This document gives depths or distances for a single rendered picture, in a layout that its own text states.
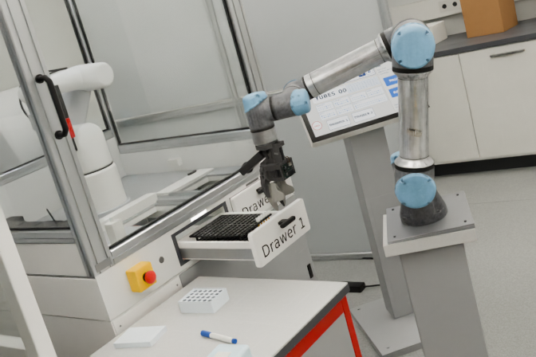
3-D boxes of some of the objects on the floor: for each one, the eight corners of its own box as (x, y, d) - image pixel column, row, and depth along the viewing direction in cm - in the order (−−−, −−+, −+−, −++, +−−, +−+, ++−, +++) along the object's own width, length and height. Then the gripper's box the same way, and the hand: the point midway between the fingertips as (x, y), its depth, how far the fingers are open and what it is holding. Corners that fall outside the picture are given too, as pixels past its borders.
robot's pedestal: (509, 390, 260) (467, 197, 243) (525, 445, 231) (478, 229, 214) (426, 402, 266) (380, 214, 249) (431, 457, 238) (379, 248, 221)
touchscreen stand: (482, 327, 306) (431, 99, 283) (384, 361, 301) (325, 131, 278) (435, 285, 354) (389, 88, 332) (350, 314, 349) (297, 115, 326)
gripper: (269, 147, 209) (289, 214, 214) (289, 135, 217) (307, 200, 222) (246, 150, 214) (266, 215, 219) (266, 138, 222) (284, 202, 227)
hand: (277, 204), depth 222 cm, fingers open, 3 cm apart
